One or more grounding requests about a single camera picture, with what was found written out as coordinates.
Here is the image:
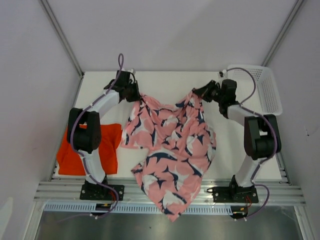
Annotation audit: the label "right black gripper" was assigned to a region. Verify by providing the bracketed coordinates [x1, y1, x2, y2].
[192, 79, 225, 103]

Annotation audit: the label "pink patterned shorts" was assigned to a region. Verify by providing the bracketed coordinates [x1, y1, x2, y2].
[120, 92, 217, 221]

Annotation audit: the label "orange shorts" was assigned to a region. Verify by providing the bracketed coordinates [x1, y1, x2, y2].
[56, 123, 122, 176]

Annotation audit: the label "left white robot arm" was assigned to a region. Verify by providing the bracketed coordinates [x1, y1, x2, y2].
[66, 69, 141, 200]

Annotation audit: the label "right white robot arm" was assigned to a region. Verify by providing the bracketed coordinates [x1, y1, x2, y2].
[192, 79, 281, 203]

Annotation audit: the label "white plastic basket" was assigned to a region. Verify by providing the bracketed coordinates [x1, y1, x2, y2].
[227, 64, 283, 116]

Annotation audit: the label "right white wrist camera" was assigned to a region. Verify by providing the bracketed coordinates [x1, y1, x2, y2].
[218, 69, 228, 79]

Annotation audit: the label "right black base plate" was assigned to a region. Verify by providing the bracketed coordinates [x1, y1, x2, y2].
[206, 186, 259, 204]

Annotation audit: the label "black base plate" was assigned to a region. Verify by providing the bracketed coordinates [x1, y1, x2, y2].
[206, 186, 259, 204]
[79, 183, 125, 201]

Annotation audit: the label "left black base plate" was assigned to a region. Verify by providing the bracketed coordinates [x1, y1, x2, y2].
[79, 183, 125, 201]

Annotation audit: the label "slotted cable duct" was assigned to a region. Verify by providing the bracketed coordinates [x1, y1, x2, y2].
[43, 201, 244, 216]

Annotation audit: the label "aluminium mounting rail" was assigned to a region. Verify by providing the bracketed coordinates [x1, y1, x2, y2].
[34, 178, 306, 206]

